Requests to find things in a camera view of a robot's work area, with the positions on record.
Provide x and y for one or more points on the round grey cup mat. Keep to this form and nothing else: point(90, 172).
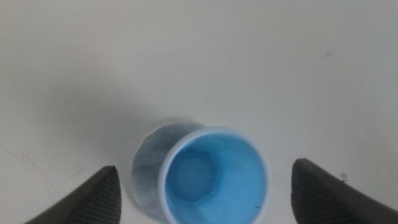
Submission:
point(149, 168)

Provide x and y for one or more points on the blue plastic cup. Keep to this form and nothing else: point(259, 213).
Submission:
point(214, 180)

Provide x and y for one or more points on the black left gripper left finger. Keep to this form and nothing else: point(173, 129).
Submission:
point(93, 202)

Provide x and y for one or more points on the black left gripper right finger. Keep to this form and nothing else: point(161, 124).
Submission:
point(323, 199)

